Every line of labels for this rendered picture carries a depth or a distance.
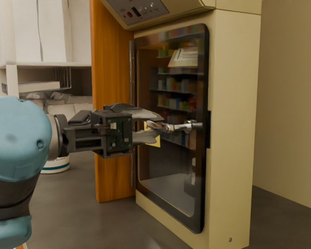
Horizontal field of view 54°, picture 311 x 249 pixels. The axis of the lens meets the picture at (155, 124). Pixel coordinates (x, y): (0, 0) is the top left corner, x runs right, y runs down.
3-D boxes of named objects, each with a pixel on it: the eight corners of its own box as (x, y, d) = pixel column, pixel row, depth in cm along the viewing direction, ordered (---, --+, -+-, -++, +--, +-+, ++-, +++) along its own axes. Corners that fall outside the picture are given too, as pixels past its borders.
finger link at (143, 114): (175, 123, 58) (132, 131, 54) (159, 119, 63) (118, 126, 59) (175, 107, 58) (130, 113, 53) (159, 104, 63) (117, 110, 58)
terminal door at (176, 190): (135, 186, 86) (134, 38, 79) (203, 237, 59) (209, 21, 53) (133, 187, 85) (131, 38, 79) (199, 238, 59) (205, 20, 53)
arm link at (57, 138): (26, 156, 52) (23, 108, 51) (54, 153, 55) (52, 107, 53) (34, 168, 46) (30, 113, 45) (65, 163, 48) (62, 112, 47)
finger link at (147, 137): (174, 148, 59) (131, 150, 54) (159, 142, 64) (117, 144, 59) (175, 132, 59) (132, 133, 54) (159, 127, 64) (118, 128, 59)
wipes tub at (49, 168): (64, 162, 128) (63, 126, 125) (73, 170, 117) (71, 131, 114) (31, 166, 121) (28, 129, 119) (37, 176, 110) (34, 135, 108)
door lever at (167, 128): (166, 127, 67) (167, 115, 66) (192, 134, 59) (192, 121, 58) (144, 129, 64) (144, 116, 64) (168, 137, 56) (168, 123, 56)
